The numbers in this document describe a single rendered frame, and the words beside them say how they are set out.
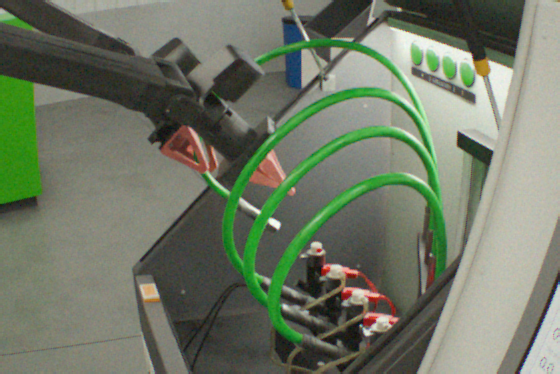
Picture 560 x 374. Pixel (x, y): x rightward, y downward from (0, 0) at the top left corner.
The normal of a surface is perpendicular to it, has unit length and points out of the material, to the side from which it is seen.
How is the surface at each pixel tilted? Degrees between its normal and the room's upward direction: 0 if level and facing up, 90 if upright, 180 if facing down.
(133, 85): 109
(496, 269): 76
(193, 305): 90
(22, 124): 90
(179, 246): 90
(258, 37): 90
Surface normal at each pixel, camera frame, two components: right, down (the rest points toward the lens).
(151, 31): 0.43, 0.32
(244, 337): 0.00, -0.93
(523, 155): -0.92, -0.11
